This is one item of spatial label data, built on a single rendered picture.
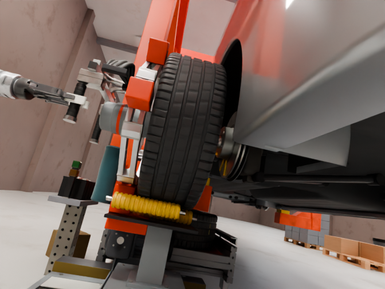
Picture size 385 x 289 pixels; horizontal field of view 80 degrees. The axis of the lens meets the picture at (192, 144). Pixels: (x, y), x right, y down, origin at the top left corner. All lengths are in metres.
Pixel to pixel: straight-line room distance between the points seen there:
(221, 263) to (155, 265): 0.73
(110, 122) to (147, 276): 0.62
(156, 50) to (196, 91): 0.28
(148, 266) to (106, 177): 0.42
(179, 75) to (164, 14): 1.16
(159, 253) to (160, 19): 1.55
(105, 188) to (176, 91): 0.58
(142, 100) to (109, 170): 0.49
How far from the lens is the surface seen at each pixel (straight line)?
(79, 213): 1.65
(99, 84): 0.95
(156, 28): 1.87
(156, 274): 1.01
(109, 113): 1.04
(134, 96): 0.73
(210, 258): 1.63
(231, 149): 1.03
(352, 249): 6.53
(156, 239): 0.98
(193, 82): 0.81
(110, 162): 1.13
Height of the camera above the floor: 0.55
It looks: 14 degrees up
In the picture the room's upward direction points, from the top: 11 degrees clockwise
